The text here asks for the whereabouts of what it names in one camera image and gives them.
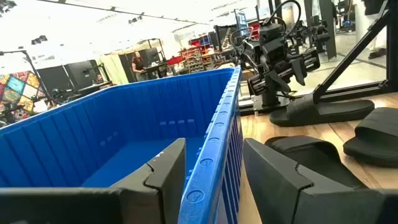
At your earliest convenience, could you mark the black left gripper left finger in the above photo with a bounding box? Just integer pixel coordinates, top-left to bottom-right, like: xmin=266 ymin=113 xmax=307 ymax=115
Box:
xmin=0 ymin=138 xmax=187 ymax=224

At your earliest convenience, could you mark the yellow-green curtain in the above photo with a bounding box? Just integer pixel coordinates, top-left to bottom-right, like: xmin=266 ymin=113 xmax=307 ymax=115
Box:
xmin=98 ymin=52 xmax=130 ymax=85

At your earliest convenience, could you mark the tilted computer screen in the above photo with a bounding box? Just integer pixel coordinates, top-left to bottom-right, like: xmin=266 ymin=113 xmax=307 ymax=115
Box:
xmin=234 ymin=8 xmax=249 ymax=37

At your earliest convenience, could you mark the person in white trousers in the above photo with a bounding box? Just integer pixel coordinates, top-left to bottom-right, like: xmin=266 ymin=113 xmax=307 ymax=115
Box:
xmin=362 ymin=0 xmax=388 ymax=60

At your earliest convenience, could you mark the standing person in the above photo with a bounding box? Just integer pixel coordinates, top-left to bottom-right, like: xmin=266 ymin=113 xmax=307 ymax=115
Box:
xmin=131 ymin=51 xmax=147 ymax=82

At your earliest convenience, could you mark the black ceiling light fixture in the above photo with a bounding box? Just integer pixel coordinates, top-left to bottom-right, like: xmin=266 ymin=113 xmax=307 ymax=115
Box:
xmin=30 ymin=34 xmax=49 ymax=45

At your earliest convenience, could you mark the black slide sandal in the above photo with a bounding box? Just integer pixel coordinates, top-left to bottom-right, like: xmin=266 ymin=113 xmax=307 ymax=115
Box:
xmin=264 ymin=135 xmax=369 ymax=190
xmin=343 ymin=107 xmax=398 ymax=169
xmin=269 ymin=92 xmax=376 ymax=128

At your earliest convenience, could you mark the colourful patchwork panel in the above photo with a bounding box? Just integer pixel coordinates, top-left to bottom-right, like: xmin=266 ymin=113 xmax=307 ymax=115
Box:
xmin=0 ymin=70 xmax=48 ymax=123

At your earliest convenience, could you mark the red parts shelf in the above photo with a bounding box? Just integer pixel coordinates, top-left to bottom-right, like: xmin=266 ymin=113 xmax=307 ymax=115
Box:
xmin=179 ymin=34 xmax=225 ymax=74

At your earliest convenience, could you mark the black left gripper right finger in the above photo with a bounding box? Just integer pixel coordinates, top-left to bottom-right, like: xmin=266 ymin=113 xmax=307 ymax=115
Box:
xmin=243 ymin=138 xmax=398 ymax=224

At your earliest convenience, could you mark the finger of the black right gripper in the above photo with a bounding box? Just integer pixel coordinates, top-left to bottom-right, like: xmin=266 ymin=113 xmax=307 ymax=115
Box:
xmin=266 ymin=70 xmax=292 ymax=94
xmin=290 ymin=57 xmax=308 ymax=87

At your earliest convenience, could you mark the blue plastic bin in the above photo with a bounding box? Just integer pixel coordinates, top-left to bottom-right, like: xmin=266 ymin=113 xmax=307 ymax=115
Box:
xmin=0 ymin=67 xmax=244 ymax=224

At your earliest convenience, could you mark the black monitor on stand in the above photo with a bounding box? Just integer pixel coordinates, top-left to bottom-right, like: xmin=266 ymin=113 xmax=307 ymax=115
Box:
xmin=37 ymin=59 xmax=101 ymax=93

